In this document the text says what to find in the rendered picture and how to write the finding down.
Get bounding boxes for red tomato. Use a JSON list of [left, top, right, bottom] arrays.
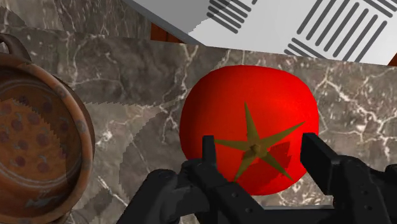
[[179, 64, 320, 196]]

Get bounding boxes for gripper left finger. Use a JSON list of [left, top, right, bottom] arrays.
[[116, 135, 267, 224]]

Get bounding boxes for white patterned robot stand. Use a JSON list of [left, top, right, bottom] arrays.
[[122, 0, 397, 66]]

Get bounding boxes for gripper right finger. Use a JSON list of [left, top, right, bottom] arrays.
[[300, 132, 397, 224]]

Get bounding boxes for brown patterned ceramic bowl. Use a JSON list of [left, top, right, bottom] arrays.
[[0, 32, 96, 224]]

